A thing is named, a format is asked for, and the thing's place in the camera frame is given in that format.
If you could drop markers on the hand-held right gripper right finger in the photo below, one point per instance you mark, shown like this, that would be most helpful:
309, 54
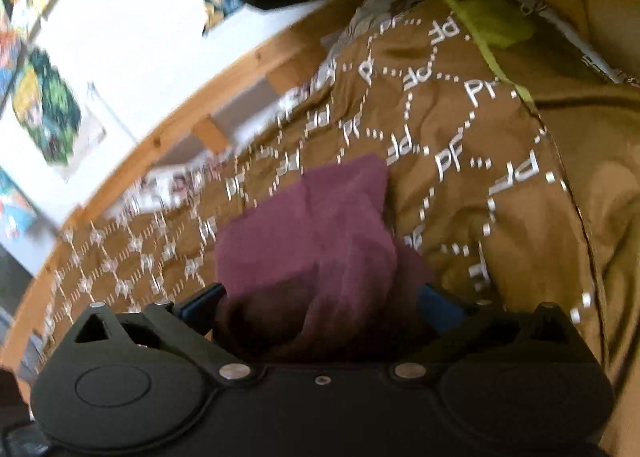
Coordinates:
440, 310

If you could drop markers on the blue orange cartoon wall poster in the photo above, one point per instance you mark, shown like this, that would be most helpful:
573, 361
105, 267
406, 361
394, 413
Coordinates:
15, 207

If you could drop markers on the white floral bedsheet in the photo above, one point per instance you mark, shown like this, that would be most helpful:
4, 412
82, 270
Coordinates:
160, 189

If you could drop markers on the wooden bed frame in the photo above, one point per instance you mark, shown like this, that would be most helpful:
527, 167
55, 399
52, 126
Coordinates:
165, 137

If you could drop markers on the maroon small cloth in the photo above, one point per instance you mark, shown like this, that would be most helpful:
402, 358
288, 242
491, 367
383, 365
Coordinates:
310, 247

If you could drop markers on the green cartoon figure wall poster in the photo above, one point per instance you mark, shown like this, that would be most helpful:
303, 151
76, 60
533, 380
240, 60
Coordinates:
47, 107

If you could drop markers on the lime green cloth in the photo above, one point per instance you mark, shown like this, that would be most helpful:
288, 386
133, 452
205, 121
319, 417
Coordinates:
495, 19

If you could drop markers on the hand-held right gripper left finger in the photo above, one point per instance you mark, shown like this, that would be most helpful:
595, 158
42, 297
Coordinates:
200, 305

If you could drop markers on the brown patterned blanket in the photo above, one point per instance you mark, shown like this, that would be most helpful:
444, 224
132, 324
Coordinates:
440, 102

